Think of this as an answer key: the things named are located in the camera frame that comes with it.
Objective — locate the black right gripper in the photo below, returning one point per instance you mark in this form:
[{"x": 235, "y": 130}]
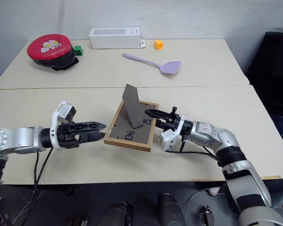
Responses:
[{"x": 172, "y": 122}]

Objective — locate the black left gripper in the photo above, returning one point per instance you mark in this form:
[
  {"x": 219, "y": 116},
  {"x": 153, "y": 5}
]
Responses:
[{"x": 67, "y": 137}]

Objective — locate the wooden picture frame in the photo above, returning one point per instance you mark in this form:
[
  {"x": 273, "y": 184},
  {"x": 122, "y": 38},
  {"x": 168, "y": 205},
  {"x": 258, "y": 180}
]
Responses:
[{"x": 132, "y": 122}]

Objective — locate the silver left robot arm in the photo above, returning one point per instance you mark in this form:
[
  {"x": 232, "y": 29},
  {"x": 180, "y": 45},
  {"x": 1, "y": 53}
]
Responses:
[{"x": 21, "y": 139}]

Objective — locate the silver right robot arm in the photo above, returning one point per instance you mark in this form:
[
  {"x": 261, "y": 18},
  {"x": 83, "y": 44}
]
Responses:
[{"x": 228, "y": 146}]

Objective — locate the purple silicone spatula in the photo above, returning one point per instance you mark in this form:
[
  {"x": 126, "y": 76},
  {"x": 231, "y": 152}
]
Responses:
[{"x": 167, "y": 67}]

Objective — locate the orange cube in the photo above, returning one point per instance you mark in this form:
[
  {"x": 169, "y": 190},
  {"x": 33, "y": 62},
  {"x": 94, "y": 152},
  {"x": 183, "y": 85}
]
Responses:
[{"x": 158, "y": 44}]

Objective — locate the green cube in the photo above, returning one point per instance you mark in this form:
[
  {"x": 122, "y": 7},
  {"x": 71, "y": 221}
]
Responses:
[{"x": 78, "y": 50}]

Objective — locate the dark rounded shape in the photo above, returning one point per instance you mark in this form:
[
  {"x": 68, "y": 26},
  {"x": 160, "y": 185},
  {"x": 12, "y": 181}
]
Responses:
[{"x": 119, "y": 215}]

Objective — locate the red round lidded black case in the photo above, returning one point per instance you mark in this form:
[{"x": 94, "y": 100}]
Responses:
[{"x": 50, "y": 50}]

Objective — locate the white rectangular carton box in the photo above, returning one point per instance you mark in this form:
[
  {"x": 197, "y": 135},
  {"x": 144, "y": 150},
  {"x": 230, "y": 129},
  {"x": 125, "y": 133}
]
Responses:
[{"x": 115, "y": 38}]

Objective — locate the black chair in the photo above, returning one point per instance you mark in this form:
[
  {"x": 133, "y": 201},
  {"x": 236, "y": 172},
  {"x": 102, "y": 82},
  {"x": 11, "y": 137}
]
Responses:
[{"x": 266, "y": 70}]

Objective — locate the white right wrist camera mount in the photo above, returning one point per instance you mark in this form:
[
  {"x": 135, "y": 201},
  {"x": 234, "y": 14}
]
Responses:
[{"x": 169, "y": 139}]

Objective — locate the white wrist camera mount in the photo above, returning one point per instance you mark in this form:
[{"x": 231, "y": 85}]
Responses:
[
  {"x": 169, "y": 139},
  {"x": 64, "y": 110}
]

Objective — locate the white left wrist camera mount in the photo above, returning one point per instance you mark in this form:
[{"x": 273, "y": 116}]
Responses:
[{"x": 64, "y": 110}]

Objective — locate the small metal bracket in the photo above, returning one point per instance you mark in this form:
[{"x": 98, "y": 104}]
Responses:
[{"x": 207, "y": 216}]

